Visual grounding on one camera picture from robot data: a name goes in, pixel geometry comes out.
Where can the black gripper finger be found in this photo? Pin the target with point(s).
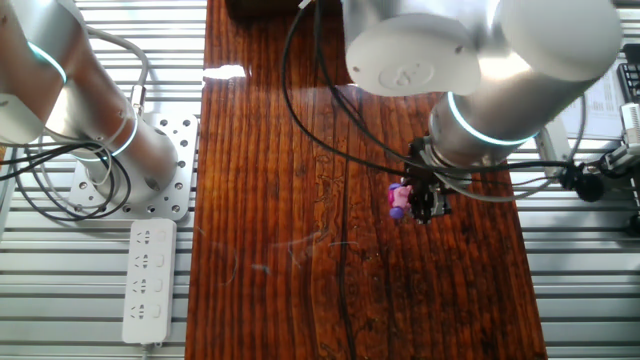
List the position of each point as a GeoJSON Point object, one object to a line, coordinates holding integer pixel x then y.
{"type": "Point", "coordinates": [422, 212]}
{"type": "Point", "coordinates": [418, 192]}

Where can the pink toy figure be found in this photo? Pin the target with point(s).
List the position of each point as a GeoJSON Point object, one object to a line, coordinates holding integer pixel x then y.
{"type": "Point", "coordinates": [399, 197]}

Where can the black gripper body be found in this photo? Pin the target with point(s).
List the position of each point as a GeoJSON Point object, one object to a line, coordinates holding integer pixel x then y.
{"type": "Point", "coordinates": [439, 202]}

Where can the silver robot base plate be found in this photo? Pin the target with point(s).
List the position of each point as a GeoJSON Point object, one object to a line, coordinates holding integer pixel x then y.
{"type": "Point", "coordinates": [182, 165]}

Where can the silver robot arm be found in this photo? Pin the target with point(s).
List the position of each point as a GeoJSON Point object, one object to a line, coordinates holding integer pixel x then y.
{"type": "Point", "coordinates": [500, 115]}

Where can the wood grain table mat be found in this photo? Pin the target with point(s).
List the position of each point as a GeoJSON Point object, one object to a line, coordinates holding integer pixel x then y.
{"type": "Point", "coordinates": [300, 250]}

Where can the white power strip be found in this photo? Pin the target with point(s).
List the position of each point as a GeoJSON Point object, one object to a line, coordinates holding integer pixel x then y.
{"type": "Point", "coordinates": [149, 280]}

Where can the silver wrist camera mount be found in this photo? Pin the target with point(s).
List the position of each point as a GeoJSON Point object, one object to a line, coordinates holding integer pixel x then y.
{"type": "Point", "coordinates": [550, 150]}

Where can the printed paper sheet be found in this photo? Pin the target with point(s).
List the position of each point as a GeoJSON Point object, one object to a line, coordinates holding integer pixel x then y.
{"type": "Point", "coordinates": [600, 110]}

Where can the black keyboard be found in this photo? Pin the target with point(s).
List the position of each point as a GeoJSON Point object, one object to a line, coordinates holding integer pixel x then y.
{"type": "Point", "coordinates": [631, 75]}

